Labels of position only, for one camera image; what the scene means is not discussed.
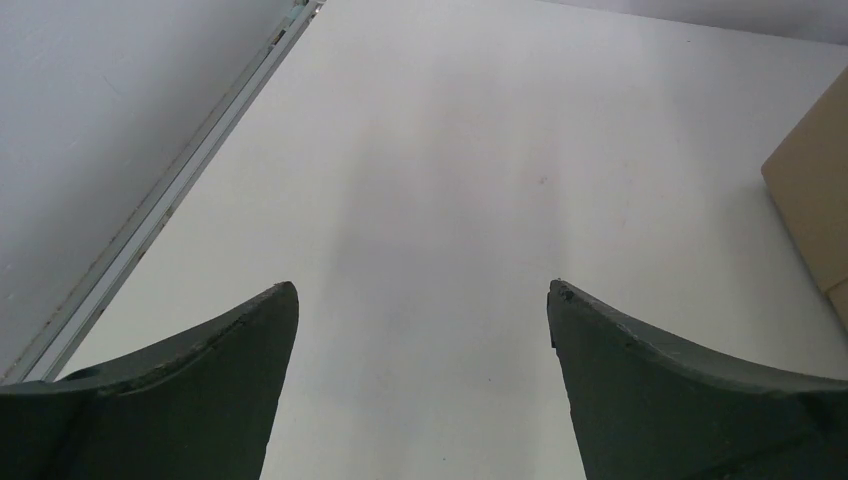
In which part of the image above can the aluminium frame rail left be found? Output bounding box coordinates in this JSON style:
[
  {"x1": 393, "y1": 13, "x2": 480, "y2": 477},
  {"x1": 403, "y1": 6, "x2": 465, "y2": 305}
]
[{"x1": 1, "y1": 1, "x2": 320, "y2": 384}]

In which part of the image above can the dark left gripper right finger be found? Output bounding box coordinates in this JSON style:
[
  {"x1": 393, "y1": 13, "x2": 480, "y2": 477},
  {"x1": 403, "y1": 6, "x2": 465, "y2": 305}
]
[{"x1": 547, "y1": 279, "x2": 847, "y2": 479}]

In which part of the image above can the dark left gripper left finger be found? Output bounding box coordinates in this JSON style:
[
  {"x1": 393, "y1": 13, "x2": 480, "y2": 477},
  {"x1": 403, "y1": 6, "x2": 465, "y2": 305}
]
[{"x1": 1, "y1": 282, "x2": 299, "y2": 479}]

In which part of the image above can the tan plastic tool bin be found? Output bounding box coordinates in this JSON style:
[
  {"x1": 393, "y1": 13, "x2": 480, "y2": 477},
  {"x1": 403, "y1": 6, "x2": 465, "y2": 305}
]
[{"x1": 761, "y1": 71, "x2": 847, "y2": 323}]

